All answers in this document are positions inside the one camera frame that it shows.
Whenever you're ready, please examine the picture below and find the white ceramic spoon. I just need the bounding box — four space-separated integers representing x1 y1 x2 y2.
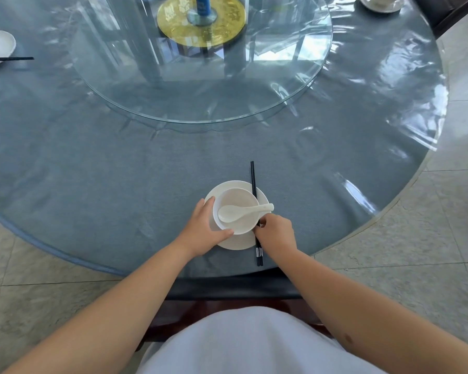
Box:
218 203 275 224

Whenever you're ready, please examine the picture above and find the clear plastic table cover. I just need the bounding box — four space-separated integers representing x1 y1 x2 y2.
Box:
0 0 450 278

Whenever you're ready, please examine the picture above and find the round glass turntable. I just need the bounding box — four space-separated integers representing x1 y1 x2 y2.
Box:
68 0 334 124

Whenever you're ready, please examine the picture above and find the blue bottle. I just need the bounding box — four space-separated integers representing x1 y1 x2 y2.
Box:
187 0 218 26

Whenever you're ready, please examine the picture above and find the blue-grey tablecloth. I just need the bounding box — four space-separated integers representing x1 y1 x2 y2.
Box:
0 0 450 278

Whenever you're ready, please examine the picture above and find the person's right hand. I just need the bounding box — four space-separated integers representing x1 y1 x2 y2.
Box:
253 213 298 262

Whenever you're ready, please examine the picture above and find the person's white shirt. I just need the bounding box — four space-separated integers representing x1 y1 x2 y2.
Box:
136 306 388 374

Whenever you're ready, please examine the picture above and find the person's left forearm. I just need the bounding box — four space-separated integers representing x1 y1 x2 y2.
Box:
2 241 199 374

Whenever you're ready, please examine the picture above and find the white ceramic saucer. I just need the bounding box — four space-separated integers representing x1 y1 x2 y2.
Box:
358 0 406 14

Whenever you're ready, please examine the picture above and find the white ceramic plate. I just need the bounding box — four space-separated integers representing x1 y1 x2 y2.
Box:
204 181 271 251
0 30 17 69

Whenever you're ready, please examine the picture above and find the dark wooden chair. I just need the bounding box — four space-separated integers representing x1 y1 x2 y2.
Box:
409 0 468 39
134 267 334 352

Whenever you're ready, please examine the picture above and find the gold round disc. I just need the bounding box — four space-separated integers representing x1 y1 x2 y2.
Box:
156 0 246 49

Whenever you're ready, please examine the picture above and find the person's right forearm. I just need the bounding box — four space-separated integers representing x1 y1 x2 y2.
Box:
272 248 468 374

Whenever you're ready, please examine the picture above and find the white ceramic bowl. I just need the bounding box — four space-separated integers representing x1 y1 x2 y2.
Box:
212 188 261 236

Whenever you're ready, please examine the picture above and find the person's left hand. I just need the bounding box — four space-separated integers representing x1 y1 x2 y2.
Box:
175 197 235 258

